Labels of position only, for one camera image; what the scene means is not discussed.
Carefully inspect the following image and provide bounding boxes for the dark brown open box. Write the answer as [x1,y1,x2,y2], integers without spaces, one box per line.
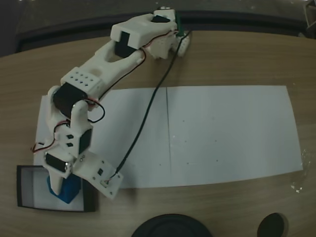
[16,164,100,213]

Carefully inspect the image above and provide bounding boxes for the black camera cable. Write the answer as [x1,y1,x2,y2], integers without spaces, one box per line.
[114,30,193,179]

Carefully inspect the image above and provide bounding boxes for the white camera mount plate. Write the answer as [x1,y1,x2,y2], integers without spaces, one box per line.
[73,151,124,199]

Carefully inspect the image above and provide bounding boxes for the white paper sheet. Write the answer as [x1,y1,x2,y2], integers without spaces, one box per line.
[34,87,173,191]
[166,85,304,186]

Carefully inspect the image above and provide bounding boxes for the green table clamp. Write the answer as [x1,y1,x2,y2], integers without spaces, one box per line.
[175,11,186,38]

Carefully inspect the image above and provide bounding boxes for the round table cable hole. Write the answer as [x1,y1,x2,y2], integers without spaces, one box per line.
[257,212,288,237]

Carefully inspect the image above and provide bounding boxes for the blue cube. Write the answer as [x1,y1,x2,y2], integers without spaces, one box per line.
[45,174,83,204]

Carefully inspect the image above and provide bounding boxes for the black round stand base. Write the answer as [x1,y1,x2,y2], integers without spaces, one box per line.
[130,213,213,237]

